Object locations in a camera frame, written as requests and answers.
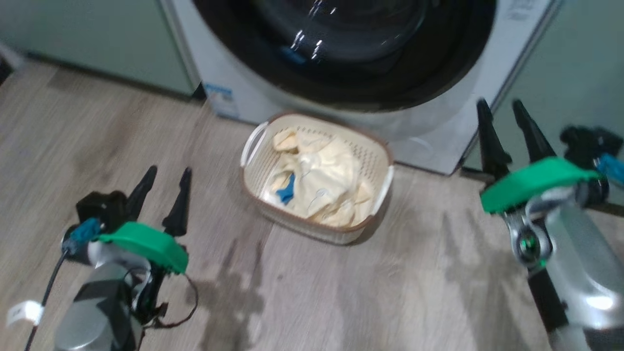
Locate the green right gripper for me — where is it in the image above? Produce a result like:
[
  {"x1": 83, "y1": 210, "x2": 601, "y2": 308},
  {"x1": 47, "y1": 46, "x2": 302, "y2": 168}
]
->
[{"x1": 476, "y1": 98, "x2": 603, "y2": 215}]

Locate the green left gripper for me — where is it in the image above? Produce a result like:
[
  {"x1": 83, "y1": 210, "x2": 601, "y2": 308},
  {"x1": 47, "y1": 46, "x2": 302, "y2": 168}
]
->
[{"x1": 97, "y1": 165, "x2": 193, "y2": 275}]

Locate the cream bear print garment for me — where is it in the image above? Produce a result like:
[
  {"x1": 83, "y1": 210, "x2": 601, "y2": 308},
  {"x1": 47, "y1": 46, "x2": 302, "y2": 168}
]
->
[{"x1": 265, "y1": 127, "x2": 376, "y2": 228}]

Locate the round black glass washer door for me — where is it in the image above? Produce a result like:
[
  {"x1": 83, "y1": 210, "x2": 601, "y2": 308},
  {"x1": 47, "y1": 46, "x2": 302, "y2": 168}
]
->
[{"x1": 192, "y1": 0, "x2": 498, "y2": 114}]

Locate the white washing machine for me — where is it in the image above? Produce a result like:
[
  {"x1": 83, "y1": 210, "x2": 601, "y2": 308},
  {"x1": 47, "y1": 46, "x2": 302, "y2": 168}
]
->
[{"x1": 160, "y1": 0, "x2": 567, "y2": 176}]

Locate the cream perforated laundry basket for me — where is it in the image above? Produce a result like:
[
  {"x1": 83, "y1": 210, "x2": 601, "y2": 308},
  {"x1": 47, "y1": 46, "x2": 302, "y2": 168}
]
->
[{"x1": 240, "y1": 112, "x2": 395, "y2": 246}]

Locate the blue energy label sticker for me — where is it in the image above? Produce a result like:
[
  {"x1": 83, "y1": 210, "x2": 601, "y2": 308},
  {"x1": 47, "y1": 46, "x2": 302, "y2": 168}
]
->
[{"x1": 203, "y1": 83, "x2": 240, "y2": 120}]

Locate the blue left cable connector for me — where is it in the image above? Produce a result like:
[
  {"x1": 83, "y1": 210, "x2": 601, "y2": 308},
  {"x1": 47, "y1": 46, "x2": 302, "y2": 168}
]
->
[{"x1": 62, "y1": 217, "x2": 102, "y2": 257}]

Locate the blue cable connector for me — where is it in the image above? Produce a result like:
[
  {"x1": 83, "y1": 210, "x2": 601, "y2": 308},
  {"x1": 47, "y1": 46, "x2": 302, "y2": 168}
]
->
[
  {"x1": 62, "y1": 217, "x2": 102, "y2": 257},
  {"x1": 595, "y1": 153, "x2": 624, "y2": 185}
]

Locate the blue right cable connector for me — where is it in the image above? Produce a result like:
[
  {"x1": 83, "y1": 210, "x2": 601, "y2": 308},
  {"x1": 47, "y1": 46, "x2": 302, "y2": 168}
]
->
[{"x1": 595, "y1": 153, "x2": 624, "y2": 185}]

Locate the thin red-black wire loop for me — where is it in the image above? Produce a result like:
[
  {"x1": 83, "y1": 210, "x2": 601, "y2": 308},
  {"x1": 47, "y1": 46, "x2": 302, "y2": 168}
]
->
[{"x1": 131, "y1": 267, "x2": 199, "y2": 331}]

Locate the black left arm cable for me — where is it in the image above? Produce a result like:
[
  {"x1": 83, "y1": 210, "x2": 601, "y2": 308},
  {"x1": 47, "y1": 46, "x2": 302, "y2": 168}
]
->
[{"x1": 23, "y1": 249, "x2": 70, "y2": 351}]

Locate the white cable tag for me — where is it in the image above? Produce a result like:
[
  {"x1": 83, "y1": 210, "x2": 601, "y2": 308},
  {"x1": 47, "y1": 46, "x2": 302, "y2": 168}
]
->
[{"x1": 5, "y1": 300, "x2": 45, "y2": 328}]

